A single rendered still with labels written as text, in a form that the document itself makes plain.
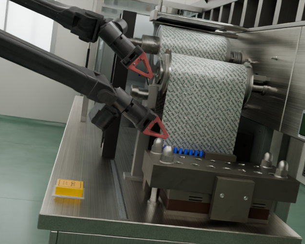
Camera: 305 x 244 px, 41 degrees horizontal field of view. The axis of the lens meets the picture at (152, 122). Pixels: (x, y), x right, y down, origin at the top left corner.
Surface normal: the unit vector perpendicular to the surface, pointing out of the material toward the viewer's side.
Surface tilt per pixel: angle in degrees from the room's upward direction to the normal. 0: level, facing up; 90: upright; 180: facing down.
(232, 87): 90
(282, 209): 90
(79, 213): 0
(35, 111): 90
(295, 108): 90
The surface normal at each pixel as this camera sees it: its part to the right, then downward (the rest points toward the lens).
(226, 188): 0.15, 0.17
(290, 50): -0.98, -0.14
